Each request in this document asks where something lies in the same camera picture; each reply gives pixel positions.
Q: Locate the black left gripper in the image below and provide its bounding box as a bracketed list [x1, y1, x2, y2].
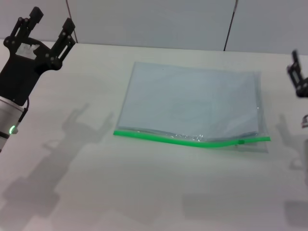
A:
[0, 7, 77, 107]

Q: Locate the transparent green-zip document bag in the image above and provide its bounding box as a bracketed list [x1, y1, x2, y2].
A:
[113, 61, 271, 154]

